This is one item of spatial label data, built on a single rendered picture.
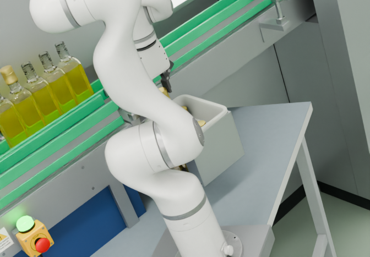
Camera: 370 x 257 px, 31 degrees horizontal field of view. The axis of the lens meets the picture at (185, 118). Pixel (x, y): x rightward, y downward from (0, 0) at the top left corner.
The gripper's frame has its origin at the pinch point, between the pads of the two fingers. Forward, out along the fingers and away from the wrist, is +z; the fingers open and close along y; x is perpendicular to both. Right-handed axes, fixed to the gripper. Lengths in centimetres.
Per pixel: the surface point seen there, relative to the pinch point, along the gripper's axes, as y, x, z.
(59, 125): 28.6, -10.5, -2.7
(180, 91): -12.8, -12.3, 11.5
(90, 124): 22.7, -3.3, -1.5
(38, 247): 54, 10, 13
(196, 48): -25.1, -14.7, 2.9
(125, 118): 11.3, -5.6, 4.6
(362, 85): -78, 2, 45
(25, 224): 53, 5, 8
